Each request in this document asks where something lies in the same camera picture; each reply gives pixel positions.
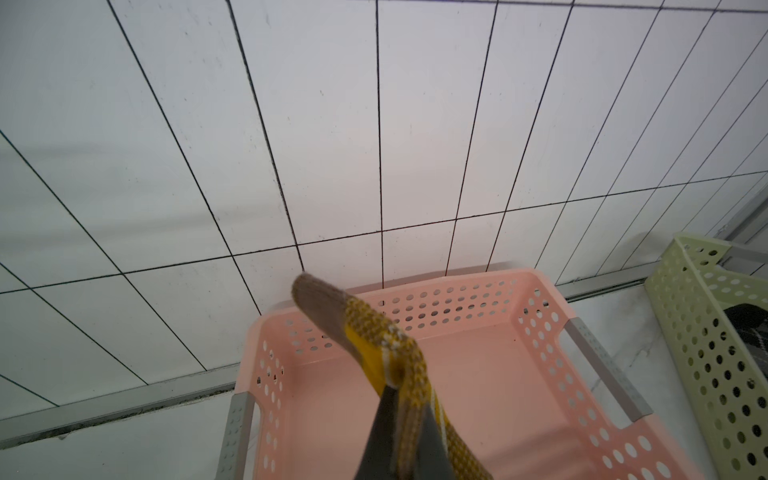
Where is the black sock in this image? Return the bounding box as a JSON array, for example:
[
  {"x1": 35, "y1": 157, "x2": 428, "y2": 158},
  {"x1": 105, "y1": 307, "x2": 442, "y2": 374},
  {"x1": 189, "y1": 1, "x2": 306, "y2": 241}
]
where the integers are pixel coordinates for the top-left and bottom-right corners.
[{"x1": 724, "y1": 303, "x2": 768, "y2": 376}]

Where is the brown yellow plaid sock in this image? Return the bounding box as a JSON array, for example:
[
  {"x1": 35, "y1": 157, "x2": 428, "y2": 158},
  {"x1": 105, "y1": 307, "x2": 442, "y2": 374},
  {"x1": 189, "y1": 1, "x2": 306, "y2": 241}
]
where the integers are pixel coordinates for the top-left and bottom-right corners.
[{"x1": 292, "y1": 273, "x2": 492, "y2": 479}]

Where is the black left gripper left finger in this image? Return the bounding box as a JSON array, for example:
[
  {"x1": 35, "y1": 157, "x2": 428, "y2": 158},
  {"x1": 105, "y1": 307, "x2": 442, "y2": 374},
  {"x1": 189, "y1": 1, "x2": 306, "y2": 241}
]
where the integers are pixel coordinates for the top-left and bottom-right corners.
[{"x1": 354, "y1": 386, "x2": 398, "y2": 480}]

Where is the pink perforated plastic basket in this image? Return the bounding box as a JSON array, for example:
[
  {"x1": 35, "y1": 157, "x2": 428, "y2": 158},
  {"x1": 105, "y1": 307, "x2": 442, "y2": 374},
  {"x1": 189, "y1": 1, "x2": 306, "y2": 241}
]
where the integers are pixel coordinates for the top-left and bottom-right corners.
[{"x1": 216, "y1": 269, "x2": 700, "y2": 479}]

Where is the green perforated plastic basket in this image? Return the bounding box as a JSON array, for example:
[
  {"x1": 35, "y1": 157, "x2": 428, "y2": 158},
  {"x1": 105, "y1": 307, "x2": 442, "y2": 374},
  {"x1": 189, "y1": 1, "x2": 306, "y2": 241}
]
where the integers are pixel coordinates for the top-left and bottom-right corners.
[{"x1": 645, "y1": 233, "x2": 767, "y2": 479}]

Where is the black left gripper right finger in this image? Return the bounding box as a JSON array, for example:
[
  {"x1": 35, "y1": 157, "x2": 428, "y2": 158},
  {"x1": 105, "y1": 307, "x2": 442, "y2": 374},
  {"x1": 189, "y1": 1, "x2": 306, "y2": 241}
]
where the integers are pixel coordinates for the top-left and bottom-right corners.
[{"x1": 413, "y1": 407, "x2": 456, "y2": 480}]

